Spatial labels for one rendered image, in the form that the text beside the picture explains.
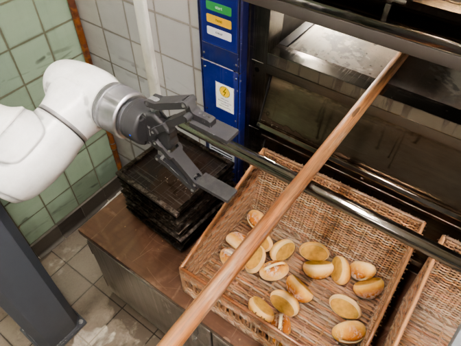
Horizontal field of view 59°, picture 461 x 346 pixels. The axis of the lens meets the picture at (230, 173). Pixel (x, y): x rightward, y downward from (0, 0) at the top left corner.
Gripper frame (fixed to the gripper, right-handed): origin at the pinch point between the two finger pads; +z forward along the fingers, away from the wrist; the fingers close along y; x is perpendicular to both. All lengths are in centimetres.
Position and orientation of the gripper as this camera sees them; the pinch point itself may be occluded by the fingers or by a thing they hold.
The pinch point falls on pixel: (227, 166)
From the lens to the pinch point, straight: 63.8
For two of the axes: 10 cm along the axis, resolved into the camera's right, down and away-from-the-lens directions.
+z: 8.1, 4.3, -3.9
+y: 0.0, 6.7, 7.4
